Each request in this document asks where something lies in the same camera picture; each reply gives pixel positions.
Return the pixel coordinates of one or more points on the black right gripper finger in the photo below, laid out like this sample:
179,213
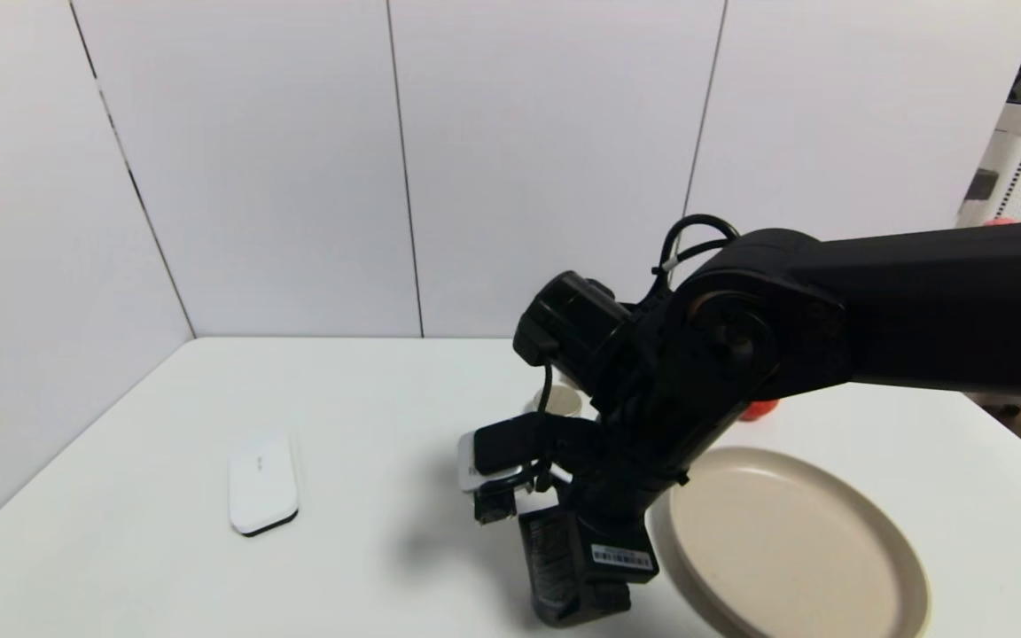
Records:
597,604

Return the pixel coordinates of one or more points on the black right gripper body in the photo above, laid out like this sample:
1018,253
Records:
601,558

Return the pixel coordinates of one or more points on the black cosmetic tube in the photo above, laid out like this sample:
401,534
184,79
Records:
546,554

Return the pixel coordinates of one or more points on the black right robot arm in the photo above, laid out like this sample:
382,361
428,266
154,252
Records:
918,301

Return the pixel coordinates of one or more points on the beige brown plate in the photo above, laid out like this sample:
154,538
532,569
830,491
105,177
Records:
785,549

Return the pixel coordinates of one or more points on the green tin can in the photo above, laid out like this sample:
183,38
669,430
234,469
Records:
561,401

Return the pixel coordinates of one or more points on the red apple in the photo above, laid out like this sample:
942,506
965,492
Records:
759,408

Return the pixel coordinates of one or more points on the white whiteboard eraser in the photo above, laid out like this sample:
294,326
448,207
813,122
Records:
262,478

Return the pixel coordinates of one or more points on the white pegboard cabinet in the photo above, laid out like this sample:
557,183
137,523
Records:
1020,168

